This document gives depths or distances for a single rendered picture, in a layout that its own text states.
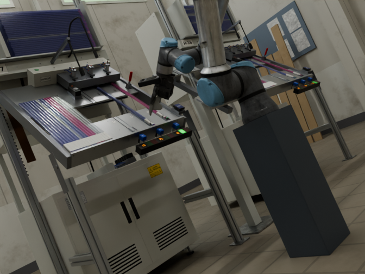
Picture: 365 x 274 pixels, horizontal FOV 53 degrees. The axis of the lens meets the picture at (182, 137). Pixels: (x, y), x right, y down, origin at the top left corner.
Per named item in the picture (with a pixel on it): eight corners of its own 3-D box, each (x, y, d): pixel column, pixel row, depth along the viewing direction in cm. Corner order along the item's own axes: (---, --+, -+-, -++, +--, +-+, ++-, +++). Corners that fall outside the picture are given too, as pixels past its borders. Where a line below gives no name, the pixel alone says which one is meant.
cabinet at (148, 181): (203, 248, 214) (161, 150, 218) (102, 319, 168) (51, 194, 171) (146, 255, 263) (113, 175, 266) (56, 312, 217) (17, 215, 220)
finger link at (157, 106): (158, 117, 168) (164, 98, 168) (146, 113, 168) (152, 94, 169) (159, 118, 171) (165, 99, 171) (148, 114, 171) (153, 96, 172)
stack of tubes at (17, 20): (96, 47, 230) (80, 8, 232) (15, 56, 196) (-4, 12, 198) (89, 56, 240) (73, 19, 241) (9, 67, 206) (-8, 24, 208)
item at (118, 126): (181, 123, 196) (182, 117, 194) (69, 161, 152) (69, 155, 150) (158, 108, 206) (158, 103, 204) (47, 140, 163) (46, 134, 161)
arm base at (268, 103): (286, 106, 145) (276, 83, 146) (264, 114, 135) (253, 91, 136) (258, 119, 156) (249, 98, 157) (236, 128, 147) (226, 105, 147)
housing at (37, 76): (109, 82, 234) (110, 61, 227) (35, 97, 202) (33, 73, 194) (101, 78, 238) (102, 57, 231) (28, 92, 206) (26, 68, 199)
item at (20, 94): (137, 99, 217) (138, 91, 215) (29, 126, 174) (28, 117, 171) (105, 78, 235) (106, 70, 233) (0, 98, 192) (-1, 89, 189)
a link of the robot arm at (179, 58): (203, 54, 153) (187, 44, 160) (181, 60, 148) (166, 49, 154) (201, 70, 158) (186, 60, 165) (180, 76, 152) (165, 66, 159)
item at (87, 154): (182, 128, 196) (184, 116, 193) (71, 168, 153) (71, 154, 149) (180, 127, 197) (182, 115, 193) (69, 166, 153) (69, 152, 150)
